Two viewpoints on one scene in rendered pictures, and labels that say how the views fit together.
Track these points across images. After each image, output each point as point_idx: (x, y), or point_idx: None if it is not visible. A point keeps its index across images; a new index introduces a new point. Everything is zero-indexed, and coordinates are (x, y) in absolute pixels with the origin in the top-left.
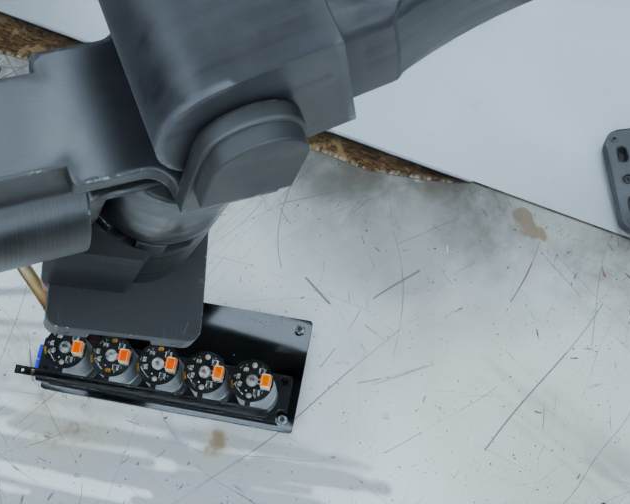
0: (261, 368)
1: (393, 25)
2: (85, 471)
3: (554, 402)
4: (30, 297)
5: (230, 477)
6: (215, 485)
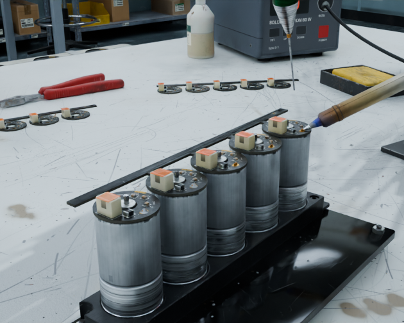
0: (133, 215)
1: None
2: None
3: None
4: (388, 223)
5: (73, 288)
6: (77, 275)
